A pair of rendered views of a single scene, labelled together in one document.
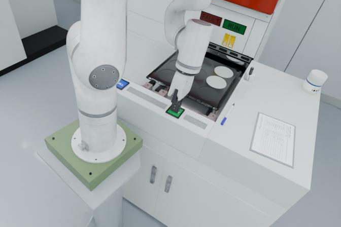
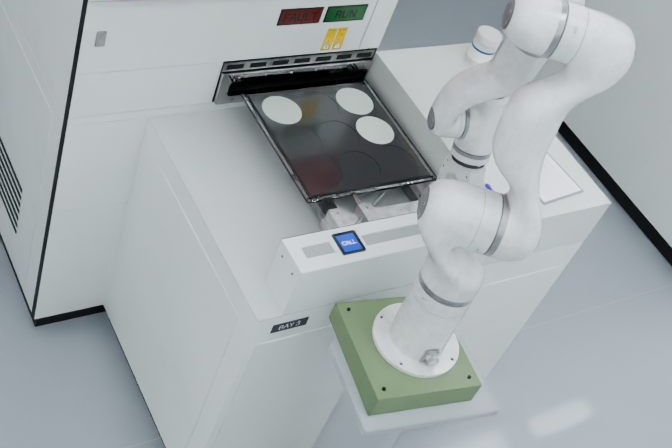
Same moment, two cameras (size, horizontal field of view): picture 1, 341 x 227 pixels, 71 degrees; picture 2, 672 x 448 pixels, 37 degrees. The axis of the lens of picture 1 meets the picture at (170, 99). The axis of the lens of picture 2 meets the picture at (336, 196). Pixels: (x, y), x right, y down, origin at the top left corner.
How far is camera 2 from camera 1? 1.87 m
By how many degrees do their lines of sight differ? 49
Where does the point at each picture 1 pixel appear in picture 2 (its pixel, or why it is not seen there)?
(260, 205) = (552, 261)
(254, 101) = not seen: hidden behind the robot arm
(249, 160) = (554, 217)
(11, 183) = not seen: outside the picture
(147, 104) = (413, 240)
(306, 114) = not seen: hidden behind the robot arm
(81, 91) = (466, 277)
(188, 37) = (490, 121)
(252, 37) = (378, 16)
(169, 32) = (454, 124)
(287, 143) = (551, 164)
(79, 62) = (530, 238)
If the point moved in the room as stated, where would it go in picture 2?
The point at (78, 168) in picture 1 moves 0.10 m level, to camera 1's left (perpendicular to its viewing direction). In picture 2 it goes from (454, 384) to (428, 412)
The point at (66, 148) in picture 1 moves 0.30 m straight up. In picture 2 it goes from (411, 382) to (469, 290)
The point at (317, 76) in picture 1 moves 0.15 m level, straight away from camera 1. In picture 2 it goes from (494, 39) to (473, 5)
